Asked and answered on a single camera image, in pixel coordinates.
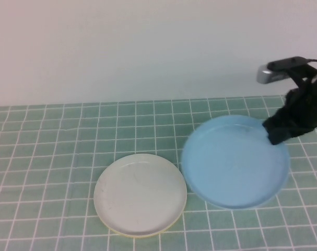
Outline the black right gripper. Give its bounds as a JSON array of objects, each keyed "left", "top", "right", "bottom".
[{"left": 262, "top": 78, "right": 317, "bottom": 146}]

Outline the green checkered tablecloth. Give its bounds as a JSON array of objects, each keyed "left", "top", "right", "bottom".
[{"left": 0, "top": 94, "right": 317, "bottom": 251}]

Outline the yellow round plate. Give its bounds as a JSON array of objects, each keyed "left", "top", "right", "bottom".
[{"left": 100, "top": 206, "right": 184, "bottom": 238}]

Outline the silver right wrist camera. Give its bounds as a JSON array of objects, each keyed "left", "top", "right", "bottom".
[{"left": 256, "top": 56, "right": 317, "bottom": 85}]

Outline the light blue round plate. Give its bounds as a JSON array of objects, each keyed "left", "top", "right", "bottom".
[{"left": 181, "top": 115, "right": 291, "bottom": 210}]

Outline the white round plate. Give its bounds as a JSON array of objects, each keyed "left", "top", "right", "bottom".
[{"left": 93, "top": 153, "right": 187, "bottom": 237}]

